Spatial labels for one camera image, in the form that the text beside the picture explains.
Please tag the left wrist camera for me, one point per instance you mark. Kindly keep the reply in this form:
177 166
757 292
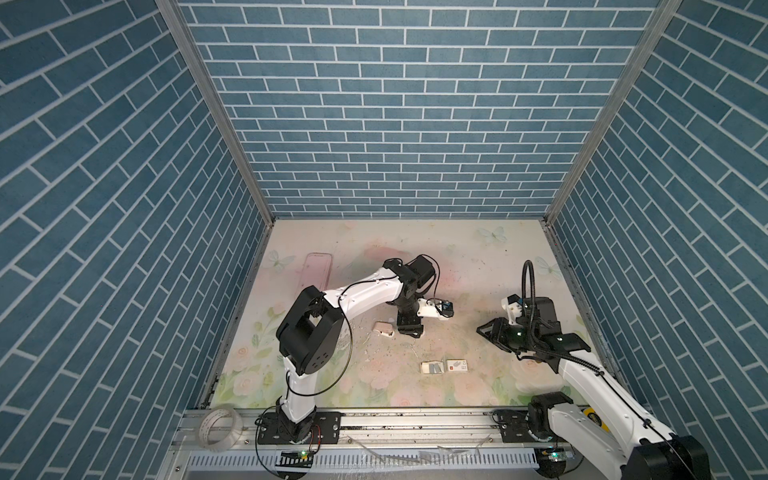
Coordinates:
435 308

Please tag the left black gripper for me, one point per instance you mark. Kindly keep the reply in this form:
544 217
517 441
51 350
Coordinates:
411 325

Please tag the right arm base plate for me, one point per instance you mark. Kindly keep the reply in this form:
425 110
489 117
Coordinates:
512 425

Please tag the staple box sleeve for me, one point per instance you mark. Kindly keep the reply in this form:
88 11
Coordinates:
456 365

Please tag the staple box tray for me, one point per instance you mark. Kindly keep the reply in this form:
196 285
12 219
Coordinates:
432 367

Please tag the pink flat case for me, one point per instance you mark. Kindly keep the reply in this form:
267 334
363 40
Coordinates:
316 271

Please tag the aluminium corner post left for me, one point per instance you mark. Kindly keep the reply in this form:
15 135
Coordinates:
173 17

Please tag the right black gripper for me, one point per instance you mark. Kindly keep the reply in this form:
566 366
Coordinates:
495 333

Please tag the aluminium corner post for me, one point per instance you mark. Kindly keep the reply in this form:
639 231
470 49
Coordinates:
657 24
173 17

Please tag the clear tape roll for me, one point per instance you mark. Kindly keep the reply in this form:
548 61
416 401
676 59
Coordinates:
220 429

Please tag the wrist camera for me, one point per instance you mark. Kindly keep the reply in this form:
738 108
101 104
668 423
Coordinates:
513 308
435 308

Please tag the aluminium corner post right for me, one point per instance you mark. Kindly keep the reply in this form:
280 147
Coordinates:
657 24

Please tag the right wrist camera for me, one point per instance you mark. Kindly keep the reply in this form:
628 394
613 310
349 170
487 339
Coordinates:
513 308

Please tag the aluminium front rail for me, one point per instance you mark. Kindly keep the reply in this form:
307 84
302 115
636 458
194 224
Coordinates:
376 441

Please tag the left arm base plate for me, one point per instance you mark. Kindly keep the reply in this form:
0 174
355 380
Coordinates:
278 429

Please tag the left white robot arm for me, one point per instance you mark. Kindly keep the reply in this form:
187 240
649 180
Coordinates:
309 333

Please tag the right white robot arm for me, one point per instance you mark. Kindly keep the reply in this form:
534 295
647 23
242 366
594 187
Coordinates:
629 442

